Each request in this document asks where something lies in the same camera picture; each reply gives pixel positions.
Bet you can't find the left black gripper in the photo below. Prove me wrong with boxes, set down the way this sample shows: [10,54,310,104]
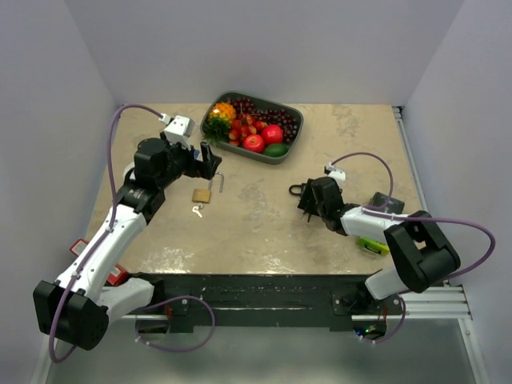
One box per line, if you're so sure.
[157,131,221,189]

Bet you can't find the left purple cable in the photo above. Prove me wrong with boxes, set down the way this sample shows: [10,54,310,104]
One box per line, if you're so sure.
[47,104,217,364]

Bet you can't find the red apple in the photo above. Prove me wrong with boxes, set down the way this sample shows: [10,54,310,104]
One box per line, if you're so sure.
[242,134,266,154]
[261,125,284,146]

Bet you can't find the green black box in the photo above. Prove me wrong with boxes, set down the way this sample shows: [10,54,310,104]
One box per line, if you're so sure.
[356,192,405,256]

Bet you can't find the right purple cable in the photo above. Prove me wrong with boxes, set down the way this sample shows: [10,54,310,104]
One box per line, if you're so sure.
[330,151,497,345]

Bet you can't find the red apple back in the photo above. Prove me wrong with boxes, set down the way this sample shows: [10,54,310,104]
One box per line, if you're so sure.
[261,125,284,146]

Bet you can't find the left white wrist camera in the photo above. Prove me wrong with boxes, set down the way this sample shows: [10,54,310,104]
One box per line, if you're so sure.
[163,115,194,150]

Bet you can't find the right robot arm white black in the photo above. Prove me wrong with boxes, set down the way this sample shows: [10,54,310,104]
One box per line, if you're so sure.
[296,177,461,314]

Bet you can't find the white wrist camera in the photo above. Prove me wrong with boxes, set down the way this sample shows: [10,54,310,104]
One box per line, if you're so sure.
[324,162,346,188]
[163,115,194,150]

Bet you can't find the dark grape bunch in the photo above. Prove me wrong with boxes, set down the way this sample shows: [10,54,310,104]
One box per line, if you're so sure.
[227,98,298,144]

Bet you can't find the grey fruit tray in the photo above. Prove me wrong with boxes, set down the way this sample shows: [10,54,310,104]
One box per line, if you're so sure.
[201,91,303,165]

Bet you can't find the orange pineapple toy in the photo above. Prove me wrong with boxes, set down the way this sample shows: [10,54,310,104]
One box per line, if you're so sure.
[208,102,238,123]

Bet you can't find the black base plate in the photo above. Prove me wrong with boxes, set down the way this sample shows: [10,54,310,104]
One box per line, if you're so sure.
[135,274,404,333]

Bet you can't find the green avocado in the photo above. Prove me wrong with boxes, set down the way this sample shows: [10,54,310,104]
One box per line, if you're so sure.
[263,143,288,158]

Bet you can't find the red box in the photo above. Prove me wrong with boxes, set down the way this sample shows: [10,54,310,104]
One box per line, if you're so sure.
[70,238,130,286]

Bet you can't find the red apple front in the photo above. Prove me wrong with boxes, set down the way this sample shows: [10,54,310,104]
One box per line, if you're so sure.
[242,134,266,154]

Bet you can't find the small silver key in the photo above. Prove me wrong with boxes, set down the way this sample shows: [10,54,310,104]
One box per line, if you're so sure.
[192,203,203,218]

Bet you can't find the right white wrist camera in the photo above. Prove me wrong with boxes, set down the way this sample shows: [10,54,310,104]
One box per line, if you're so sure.
[324,162,346,188]

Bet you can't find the purple cable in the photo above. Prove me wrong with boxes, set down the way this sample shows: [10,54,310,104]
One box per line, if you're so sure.
[330,151,497,345]
[47,104,217,364]

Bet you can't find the red cherry cluster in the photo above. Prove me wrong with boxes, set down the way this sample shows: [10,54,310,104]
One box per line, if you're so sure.
[227,113,268,146]

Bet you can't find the brass padlock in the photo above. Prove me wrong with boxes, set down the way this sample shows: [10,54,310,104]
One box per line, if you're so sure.
[191,172,225,204]

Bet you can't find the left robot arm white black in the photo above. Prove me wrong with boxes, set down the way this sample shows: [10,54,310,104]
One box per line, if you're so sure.
[33,138,222,353]

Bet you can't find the black padlock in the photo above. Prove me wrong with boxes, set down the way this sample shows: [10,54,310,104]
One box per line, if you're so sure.
[288,183,307,197]

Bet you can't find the aluminium frame rail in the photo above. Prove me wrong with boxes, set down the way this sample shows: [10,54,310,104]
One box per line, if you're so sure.
[392,106,472,321]

